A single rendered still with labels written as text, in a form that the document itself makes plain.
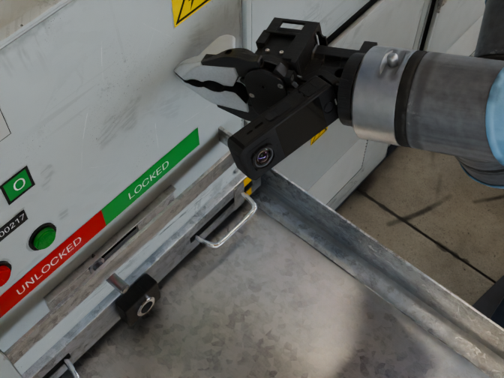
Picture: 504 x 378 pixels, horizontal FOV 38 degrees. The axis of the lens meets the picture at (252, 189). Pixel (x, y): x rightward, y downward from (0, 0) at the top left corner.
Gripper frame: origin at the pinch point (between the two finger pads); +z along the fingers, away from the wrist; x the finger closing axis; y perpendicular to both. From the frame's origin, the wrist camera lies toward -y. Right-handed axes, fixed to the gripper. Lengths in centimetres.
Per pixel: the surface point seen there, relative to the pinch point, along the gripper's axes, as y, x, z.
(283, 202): 12.5, -38.0, 2.3
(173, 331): -13.4, -37.1, 7.3
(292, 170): 43, -70, 21
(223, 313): -8.0, -38.4, 2.4
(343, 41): 56, -43, 10
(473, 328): 4, -44, -30
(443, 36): 104, -81, 7
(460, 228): 78, -128, -4
